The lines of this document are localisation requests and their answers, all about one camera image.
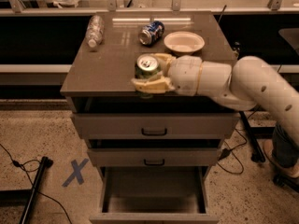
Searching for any black tripod leg left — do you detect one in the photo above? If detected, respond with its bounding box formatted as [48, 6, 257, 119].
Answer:
[19, 157, 53, 224]

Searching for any green soda can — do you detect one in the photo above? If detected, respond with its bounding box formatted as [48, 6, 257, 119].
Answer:
[132, 54, 161, 99]

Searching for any black tripod leg right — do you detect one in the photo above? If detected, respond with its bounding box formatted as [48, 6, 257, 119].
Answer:
[239, 111, 265, 162]

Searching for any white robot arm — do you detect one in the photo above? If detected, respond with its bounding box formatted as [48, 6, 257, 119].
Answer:
[132, 55, 299, 144]

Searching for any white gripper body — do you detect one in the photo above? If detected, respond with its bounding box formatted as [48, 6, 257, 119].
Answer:
[168, 55, 202, 96]

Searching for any black cable left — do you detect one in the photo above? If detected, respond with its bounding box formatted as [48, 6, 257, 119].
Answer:
[0, 143, 73, 224]

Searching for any black chair base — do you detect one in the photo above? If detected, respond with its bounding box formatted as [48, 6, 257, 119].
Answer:
[273, 174, 299, 193]

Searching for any clear plastic bottle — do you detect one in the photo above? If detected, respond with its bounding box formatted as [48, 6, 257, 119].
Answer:
[85, 15, 104, 50]

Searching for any blue soda can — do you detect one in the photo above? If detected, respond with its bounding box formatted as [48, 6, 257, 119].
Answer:
[138, 21, 164, 46]

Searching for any metal railing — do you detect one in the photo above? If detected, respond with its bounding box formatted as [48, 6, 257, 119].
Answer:
[0, 0, 299, 17]

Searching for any grey drawer cabinet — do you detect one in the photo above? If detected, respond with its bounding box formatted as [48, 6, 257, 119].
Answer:
[60, 10, 254, 224]

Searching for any bottom drawer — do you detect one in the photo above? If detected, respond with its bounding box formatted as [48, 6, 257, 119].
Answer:
[90, 167, 219, 224]

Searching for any black cable right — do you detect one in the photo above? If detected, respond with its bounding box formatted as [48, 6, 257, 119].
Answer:
[216, 109, 260, 175]

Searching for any white bowl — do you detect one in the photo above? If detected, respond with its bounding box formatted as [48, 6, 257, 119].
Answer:
[164, 32, 205, 56]

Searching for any tan shoe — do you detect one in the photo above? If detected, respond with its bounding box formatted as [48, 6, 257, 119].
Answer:
[263, 139, 299, 179]

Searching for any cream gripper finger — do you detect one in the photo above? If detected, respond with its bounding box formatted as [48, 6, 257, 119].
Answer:
[132, 76, 175, 94]
[153, 53, 176, 74]

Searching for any black cable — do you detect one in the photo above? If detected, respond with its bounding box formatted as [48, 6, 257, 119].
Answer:
[216, 109, 260, 175]
[0, 143, 73, 224]

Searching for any middle drawer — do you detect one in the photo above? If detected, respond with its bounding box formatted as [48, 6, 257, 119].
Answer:
[88, 139, 221, 167]

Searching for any black tripod leg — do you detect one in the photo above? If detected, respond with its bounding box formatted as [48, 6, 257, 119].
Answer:
[239, 111, 265, 162]
[19, 157, 53, 224]

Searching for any top drawer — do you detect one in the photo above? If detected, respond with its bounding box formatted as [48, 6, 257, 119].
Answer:
[70, 96, 242, 141]

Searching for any blue tape cross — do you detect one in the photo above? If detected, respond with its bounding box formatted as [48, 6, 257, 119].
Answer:
[63, 159, 89, 188]

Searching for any person leg in jeans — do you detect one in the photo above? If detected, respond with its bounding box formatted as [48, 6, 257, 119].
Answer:
[272, 123, 299, 168]

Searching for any drawer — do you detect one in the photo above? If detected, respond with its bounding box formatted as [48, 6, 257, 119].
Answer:
[70, 96, 242, 141]
[90, 167, 219, 224]
[88, 139, 221, 167]

